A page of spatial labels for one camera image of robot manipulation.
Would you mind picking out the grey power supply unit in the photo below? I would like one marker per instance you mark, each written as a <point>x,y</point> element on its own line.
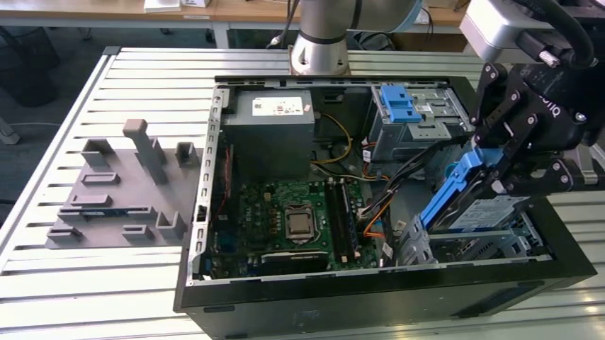
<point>268,148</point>

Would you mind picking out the wooden desk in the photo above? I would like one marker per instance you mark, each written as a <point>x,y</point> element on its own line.
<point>70,14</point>

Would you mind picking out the green motherboard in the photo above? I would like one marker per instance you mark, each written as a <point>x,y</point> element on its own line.
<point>264,212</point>

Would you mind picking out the metal optical drive cage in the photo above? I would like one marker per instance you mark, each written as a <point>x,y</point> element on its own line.
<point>427,132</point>

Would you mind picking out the hard disk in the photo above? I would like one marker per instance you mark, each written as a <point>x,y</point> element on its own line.
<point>491,216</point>

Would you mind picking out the silver CPU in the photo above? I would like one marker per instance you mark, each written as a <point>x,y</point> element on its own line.
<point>300,224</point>

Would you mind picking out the grey parts rack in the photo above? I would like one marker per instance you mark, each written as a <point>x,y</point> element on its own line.
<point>117,191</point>

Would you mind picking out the grey furniture foot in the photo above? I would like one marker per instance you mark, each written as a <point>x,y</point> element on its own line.
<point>9,132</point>

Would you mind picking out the black graphics card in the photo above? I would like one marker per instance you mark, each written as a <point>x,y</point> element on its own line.
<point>292,263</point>

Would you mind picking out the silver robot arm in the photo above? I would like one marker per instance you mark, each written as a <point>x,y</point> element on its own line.
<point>316,53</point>

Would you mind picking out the white box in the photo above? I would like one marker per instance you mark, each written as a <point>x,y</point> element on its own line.
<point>160,5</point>

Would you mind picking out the black mesh bin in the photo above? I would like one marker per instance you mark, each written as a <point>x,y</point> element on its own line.
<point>28,63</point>

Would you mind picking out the metal disk bay cage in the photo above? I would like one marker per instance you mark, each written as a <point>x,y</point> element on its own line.
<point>415,241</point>

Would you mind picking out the RAM stick in rack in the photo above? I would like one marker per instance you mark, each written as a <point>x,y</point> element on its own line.
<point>101,212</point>

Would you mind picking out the black open PC case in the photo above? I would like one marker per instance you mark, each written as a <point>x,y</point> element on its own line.
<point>377,304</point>

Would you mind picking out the blue drive bracket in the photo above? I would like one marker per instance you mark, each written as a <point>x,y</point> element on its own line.
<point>399,106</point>

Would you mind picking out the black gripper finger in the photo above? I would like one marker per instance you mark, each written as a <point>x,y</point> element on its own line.
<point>500,106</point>
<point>538,177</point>

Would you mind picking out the RAM stick in slot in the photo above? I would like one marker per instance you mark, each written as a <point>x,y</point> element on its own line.
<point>351,219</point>

